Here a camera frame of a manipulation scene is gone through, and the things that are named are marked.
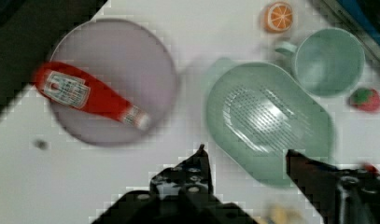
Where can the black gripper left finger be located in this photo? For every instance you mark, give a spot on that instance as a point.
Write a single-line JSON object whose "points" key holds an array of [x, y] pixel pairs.
{"points": [[195, 170]]}

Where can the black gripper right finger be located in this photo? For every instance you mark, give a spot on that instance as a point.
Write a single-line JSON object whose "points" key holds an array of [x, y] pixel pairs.
{"points": [[341, 196]]}

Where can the green plastic strainer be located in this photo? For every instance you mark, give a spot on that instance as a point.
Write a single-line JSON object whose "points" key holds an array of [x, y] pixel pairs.
{"points": [[256, 113]]}

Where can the yellow banana toy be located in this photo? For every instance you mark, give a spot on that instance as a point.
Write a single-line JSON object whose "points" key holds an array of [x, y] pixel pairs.
{"points": [[279, 214]]}

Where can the strawberry toy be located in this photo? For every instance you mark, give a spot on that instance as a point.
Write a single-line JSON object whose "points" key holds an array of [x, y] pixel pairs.
{"points": [[365, 99]]}

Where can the green mug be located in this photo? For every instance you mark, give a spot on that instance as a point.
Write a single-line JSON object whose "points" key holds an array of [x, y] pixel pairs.
{"points": [[327, 63]]}

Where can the grey round plate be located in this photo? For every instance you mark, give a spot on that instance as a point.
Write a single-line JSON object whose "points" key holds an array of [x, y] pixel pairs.
{"points": [[129, 59]]}

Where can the red ketchup bottle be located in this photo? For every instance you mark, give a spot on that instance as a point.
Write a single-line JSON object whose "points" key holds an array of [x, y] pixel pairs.
{"points": [[70, 86]]}

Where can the orange slice toy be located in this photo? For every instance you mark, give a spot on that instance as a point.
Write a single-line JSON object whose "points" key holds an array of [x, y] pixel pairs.
{"points": [[277, 17]]}

